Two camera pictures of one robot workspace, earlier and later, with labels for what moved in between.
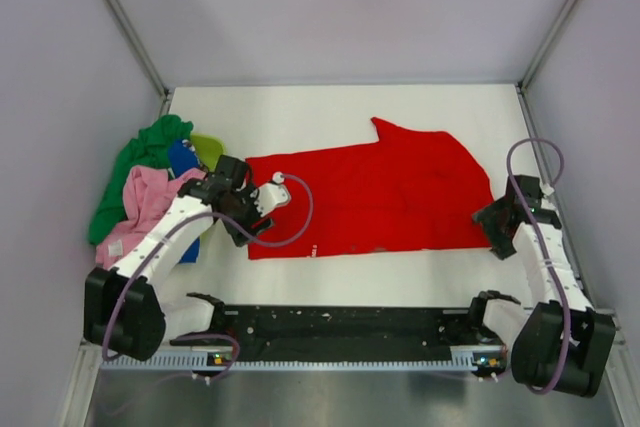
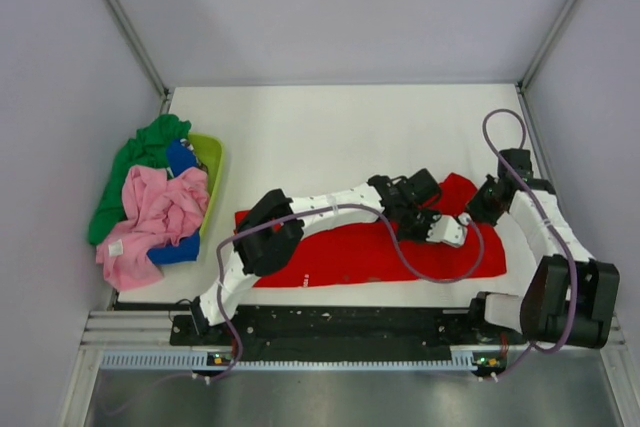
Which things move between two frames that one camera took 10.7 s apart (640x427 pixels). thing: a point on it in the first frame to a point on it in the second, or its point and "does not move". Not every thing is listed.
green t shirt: [149, 147] does not move
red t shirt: [411, 190] to [371, 250]
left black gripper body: [243, 205] to [415, 224]
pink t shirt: [147, 191] does not move
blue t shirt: [182, 156] does not move
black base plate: [342, 330] does not move
